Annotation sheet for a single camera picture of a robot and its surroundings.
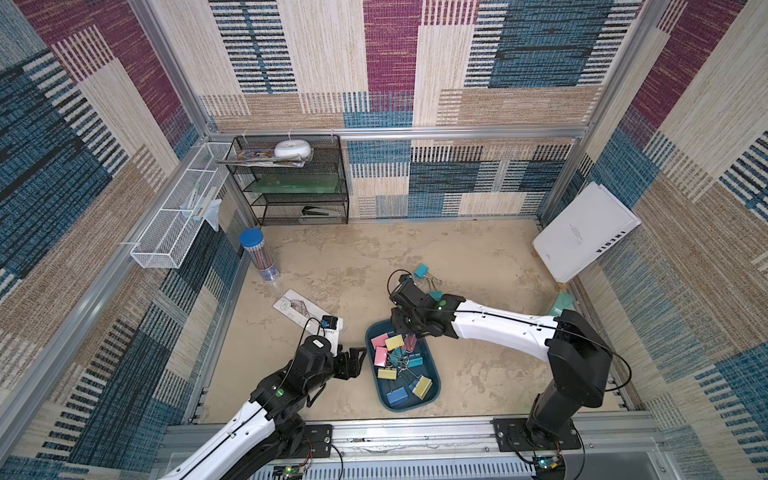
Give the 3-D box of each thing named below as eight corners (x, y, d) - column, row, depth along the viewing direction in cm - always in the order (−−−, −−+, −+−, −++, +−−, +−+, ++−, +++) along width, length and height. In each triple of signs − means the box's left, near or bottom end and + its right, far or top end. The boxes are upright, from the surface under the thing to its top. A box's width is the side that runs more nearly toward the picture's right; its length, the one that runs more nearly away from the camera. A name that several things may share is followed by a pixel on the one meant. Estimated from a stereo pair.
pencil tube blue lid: (263, 285, 105) (241, 248, 90) (260, 268, 110) (238, 230, 95) (281, 279, 107) (262, 242, 91) (277, 263, 111) (258, 225, 96)
